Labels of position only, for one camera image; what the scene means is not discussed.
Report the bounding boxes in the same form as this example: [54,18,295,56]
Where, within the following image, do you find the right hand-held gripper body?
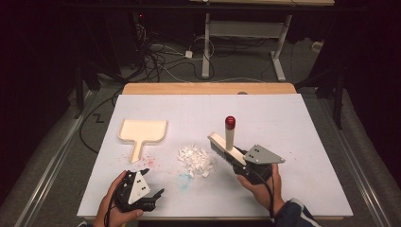
[233,144,287,185]

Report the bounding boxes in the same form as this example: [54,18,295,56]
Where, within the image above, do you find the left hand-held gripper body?
[113,169,157,213]

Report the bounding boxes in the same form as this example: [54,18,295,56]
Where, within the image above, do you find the cream brush with red cap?
[207,115,250,166]

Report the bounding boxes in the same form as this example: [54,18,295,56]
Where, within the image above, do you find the pile of white paper scraps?
[176,144,218,179]

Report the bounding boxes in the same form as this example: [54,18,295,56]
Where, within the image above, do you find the person's right hand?
[236,163,287,217]

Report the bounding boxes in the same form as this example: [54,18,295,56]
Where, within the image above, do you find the person's left hand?
[93,170,145,227]

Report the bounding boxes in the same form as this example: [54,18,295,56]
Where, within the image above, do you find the scattered pink crumbs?
[118,152,160,168]

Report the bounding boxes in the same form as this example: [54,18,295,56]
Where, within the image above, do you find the cream plastic dustpan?
[117,118,168,164]

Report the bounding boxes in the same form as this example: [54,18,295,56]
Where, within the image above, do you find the white foam board sheet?
[77,94,354,218]

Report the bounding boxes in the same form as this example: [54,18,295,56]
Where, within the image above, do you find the person's right sleeve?
[273,198,322,227]

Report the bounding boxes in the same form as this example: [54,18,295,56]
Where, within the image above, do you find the wooden table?
[121,82,298,96]

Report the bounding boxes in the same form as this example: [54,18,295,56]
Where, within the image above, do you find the black stand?
[296,67,345,131]
[73,61,87,120]

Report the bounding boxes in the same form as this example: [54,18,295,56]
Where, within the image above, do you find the light desk top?
[188,0,335,7]

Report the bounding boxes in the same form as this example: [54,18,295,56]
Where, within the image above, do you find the right hand-held gripper cable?
[251,169,276,220]

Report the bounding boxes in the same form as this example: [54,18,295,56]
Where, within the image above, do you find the hand-held gripper cable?
[251,169,276,220]
[103,183,122,227]

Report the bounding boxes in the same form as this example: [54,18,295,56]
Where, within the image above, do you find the left hand-held gripper cable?
[103,183,122,227]

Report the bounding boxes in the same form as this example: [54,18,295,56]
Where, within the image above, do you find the black floor cable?
[78,89,123,155]

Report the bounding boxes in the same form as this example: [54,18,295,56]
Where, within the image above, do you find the metal floor rail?
[15,91,96,227]
[316,94,393,227]

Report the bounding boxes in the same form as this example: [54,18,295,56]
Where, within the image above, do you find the tangle of floor cables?
[135,23,217,83]

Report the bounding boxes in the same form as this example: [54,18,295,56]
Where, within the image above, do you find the white metal desk frame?
[201,12,293,82]

